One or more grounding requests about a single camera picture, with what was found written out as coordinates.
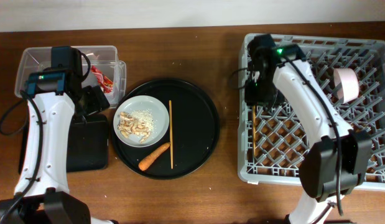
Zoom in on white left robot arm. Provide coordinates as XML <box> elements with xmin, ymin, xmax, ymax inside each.
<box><xmin>0</xmin><ymin>69</ymin><xmax>108</xmax><ymax>223</ymax></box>

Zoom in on orange carrot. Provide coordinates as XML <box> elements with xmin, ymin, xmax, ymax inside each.
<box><xmin>138</xmin><ymin>142</ymin><xmax>171</xmax><ymax>171</ymax></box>

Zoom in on grey dishwasher rack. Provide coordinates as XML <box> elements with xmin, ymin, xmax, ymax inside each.
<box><xmin>238</xmin><ymin>34</ymin><xmax>385</xmax><ymax>192</ymax></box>

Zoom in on peanut shells food scraps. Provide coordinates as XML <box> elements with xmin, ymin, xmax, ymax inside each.
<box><xmin>118</xmin><ymin>110</ymin><xmax>154</xmax><ymax>143</ymax></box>

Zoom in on grey plate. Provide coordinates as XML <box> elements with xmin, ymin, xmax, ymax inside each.
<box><xmin>113</xmin><ymin>95</ymin><xmax>169</xmax><ymax>147</ymax></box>

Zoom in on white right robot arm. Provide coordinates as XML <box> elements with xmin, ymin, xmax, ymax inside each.
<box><xmin>243</xmin><ymin>34</ymin><xmax>372</xmax><ymax>223</ymax></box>

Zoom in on wooden chopstick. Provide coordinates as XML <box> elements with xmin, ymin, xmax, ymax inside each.
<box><xmin>169</xmin><ymin>100</ymin><xmax>174</xmax><ymax>169</ymax></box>
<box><xmin>251</xmin><ymin>105</ymin><xmax>257</xmax><ymax>157</ymax></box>

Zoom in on round black tray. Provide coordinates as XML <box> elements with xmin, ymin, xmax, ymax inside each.
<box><xmin>112</xmin><ymin>78</ymin><xmax>220</xmax><ymax>180</ymax></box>

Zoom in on white bowl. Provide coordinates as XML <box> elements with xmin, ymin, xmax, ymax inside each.
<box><xmin>333</xmin><ymin>68</ymin><xmax>359</xmax><ymax>103</ymax></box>

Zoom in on black rectangular tray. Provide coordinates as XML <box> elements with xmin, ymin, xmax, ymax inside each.
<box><xmin>18</xmin><ymin>113</ymin><xmax>109</xmax><ymax>174</ymax></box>

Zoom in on red snack wrapper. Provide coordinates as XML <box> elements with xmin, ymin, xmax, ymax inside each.
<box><xmin>90</xmin><ymin>65</ymin><xmax>113</xmax><ymax>93</ymax></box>

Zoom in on clear plastic bin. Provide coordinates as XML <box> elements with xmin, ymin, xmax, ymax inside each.
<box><xmin>14</xmin><ymin>45</ymin><xmax>126</xmax><ymax>108</ymax></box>

